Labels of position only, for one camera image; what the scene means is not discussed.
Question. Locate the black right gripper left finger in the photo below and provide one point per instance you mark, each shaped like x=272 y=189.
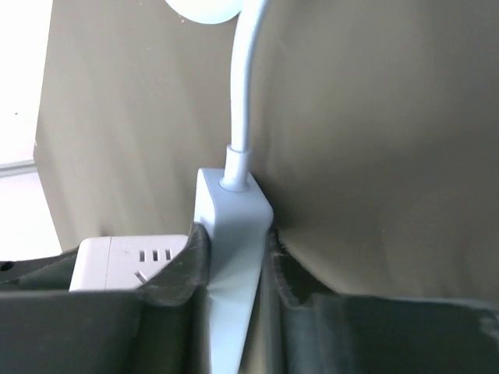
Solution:
x=45 y=328

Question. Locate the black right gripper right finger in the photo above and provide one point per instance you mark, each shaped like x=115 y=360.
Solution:
x=309 y=328

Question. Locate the white tiger cube plug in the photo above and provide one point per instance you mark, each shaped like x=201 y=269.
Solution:
x=123 y=262

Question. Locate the white light-blue power strip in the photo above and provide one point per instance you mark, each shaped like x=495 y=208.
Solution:
x=237 y=224

